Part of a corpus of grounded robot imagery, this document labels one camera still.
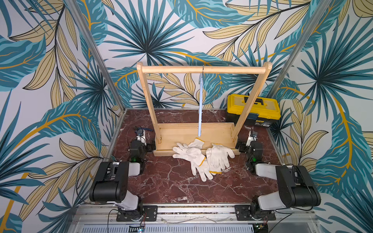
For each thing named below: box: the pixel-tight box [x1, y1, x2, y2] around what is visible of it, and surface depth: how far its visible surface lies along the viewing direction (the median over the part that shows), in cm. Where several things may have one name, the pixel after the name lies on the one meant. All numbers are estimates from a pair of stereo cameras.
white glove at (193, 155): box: [172, 142, 206, 167], surface depth 92 cm
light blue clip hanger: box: [198, 77, 204, 137], surface depth 60 cm
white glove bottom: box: [190, 157, 217, 183], surface depth 90 cm
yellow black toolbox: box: [226, 93, 282, 128], surface depth 102 cm
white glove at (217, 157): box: [205, 142, 236, 174], surface depth 92 cm
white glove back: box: [187, 137, 205, 150], surface depth 100 cm
